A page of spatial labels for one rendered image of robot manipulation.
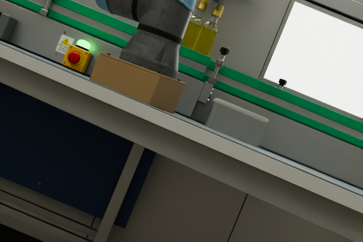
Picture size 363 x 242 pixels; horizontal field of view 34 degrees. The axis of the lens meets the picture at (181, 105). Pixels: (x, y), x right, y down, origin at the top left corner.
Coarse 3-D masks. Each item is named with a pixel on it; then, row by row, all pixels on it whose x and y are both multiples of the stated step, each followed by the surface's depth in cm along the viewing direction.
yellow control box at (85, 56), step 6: (72, 48) 189; (78, 48) 189; (66, 54) 189; (84, 54) 189; (90, 54) 191; (66, 60) 189; (84, 60) 189; (90, 60) 196; (72, 66) 189; (78, 66) 189; (84, 66) 190; (84, 72) 194
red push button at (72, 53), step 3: (72, 51) 187; (75, 51) 187; (69, 54) 186; (72, 54) 186; (75, 54) 186; (78, 54) 187; (69, 57) 186; (72, 57) 186; (75, 57) 186; (78, 57) 186; (69, 60) 186; (72, 60) 186; (75, 60) 186; (78, 60) 187; (72, 63) 187; (75, 63) 187
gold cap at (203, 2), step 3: (201, 0) 210; (204, 0) 209; (207, 0) 210; (198, 3) 210; (201, 3) 209; (204, 3) 209; (207, 3) 210; (198, 6) 210; (201, 6) 209; (204, 6) 210; (201, 9) 209; (204, 9) 210
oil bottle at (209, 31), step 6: (204, 24) 209; (210, 24) 208; (216, 24) 210; (204, 30) 208; (210, 30) 208; (216, 30) 208; (204, 36) 208; (210, 36) 208; (198, 42) 208; (204, 42) 208; (210, 42) 208; (198, 48) 208; (204, 48) 208; (210, 48) 208; (204, 54) 208
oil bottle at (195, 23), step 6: (192, 18) 208; (198, 18) 209; (192, 24) 208; (198, 24) 208; (186, 30) 208; (192, 30) 208; (198, 30) 208; (186, 36) 208; (192, 36) 208; (186, 42) 208; (192, 42) 208; (192, 48) 209
